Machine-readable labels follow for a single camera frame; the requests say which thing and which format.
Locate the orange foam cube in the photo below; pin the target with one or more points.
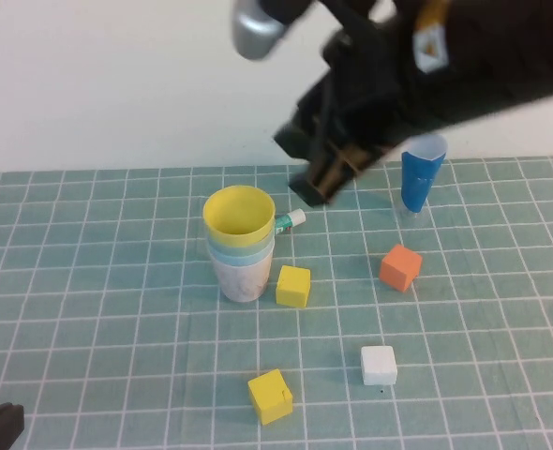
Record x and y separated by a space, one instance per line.
400 269

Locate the yellow plastic cup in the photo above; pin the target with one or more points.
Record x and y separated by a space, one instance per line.
236 211

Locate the green checked tablecloth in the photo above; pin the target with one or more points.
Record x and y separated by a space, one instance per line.
94 290

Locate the pink plastic cup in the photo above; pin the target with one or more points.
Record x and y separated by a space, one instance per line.
241 283

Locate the green plastic cup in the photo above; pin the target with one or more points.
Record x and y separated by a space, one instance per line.
239 250

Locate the green and white glue stick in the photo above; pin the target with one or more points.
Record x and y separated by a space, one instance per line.
289 221

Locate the yellow foam cube with crack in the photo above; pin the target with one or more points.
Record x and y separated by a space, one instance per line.
269 398

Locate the black right camera mount bracket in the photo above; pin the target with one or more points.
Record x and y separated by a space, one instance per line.
295 9

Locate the tall blue wrapped conical glass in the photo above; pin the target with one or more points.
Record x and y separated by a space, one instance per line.
419 183

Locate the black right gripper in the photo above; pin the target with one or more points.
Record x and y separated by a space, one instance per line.
379 94

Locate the white foam cube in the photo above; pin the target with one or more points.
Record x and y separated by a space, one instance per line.
378 365

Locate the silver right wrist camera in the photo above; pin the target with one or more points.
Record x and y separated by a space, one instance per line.
255 33

